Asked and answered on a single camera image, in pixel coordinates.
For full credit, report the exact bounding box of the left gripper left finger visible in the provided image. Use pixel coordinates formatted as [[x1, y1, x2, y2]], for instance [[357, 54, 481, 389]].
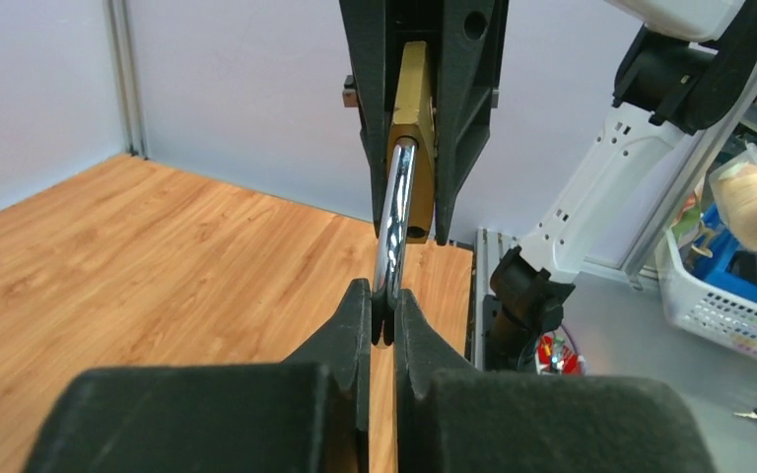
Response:
[[24, 279, 371, 472]]

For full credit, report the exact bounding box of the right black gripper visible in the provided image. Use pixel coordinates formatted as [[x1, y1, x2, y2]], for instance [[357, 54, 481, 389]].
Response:
[[339, 0, 509, 245]]

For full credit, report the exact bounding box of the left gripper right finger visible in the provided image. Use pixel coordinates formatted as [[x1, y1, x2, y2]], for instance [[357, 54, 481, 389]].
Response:
[[394, 290, 716, 472]]

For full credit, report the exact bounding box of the brass padlock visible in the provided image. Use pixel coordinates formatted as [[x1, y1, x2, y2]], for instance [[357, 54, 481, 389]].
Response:
[[372, 40, 436, 348]]

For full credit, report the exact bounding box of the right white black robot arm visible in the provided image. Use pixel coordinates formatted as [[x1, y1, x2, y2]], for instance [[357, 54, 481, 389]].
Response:
[[339, 1, 757, 371]]

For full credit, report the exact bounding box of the white basket with blue items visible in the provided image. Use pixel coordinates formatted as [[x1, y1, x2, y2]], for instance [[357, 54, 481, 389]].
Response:
[[654, 205, 757, 361]]

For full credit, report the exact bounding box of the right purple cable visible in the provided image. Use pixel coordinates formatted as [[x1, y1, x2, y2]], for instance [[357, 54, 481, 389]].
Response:
[[548, 322, 585, 373]]

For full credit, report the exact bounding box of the aluminium frame rail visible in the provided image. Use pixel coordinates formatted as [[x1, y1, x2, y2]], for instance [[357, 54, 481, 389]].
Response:
[[103, 0, 149, 160]]

